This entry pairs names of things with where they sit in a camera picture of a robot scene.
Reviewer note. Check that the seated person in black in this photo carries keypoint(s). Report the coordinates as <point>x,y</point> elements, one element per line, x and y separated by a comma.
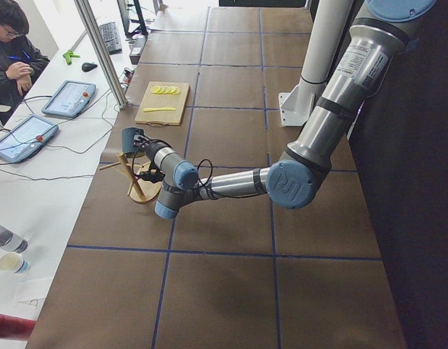
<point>21,63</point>

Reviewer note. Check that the green plastic tool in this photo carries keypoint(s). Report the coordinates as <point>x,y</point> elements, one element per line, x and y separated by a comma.
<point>69,56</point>

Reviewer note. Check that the clear water bottle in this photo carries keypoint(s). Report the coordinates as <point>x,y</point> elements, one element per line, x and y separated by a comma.
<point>11,242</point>

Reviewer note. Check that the red object at edge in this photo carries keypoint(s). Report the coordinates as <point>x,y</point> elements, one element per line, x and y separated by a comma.
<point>15,328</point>

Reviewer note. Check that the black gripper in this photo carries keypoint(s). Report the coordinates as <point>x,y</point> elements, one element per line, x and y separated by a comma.
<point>146,147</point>

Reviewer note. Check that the aluminium frame post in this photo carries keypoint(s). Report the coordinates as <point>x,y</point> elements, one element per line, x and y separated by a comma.
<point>87,17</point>

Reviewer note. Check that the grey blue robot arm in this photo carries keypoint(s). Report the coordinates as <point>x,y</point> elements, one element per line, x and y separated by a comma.
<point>380,30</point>

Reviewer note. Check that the small black box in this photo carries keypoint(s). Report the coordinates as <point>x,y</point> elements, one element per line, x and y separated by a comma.
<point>136,49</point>

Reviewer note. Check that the yellow plastic knife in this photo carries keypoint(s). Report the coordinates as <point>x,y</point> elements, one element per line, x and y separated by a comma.
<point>151,110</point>

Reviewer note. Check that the black keyboard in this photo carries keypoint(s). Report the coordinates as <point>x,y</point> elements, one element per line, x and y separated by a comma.
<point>110,35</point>

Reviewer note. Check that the white pedestal column base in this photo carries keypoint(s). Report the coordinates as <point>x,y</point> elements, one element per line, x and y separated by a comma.
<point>330,19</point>

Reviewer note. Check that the white paper cup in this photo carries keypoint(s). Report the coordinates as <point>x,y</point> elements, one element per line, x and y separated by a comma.
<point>13,263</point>

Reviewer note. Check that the teach pendant tablet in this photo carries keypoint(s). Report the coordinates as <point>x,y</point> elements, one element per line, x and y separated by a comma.
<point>26,139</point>
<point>70,99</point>

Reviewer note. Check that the black computer mouse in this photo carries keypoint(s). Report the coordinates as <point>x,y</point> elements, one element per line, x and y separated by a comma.
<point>87,67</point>

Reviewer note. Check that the black monitor stand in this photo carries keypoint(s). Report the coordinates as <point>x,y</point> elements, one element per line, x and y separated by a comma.
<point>132,18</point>

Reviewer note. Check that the dark teal ribbed mug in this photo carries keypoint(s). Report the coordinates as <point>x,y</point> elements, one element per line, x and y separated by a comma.
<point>128,138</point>

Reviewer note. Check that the bamboo cutting board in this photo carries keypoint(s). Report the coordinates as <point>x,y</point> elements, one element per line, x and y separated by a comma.
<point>163,118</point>

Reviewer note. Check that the far teach pendant tablet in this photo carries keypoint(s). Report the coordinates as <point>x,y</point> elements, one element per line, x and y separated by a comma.
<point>70,99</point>

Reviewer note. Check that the near teach pendant tablet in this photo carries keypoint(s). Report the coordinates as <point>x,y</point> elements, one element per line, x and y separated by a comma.
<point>26,139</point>

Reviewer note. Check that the wooden cup storage rack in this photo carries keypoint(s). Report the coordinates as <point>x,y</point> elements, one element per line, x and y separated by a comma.
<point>139,190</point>

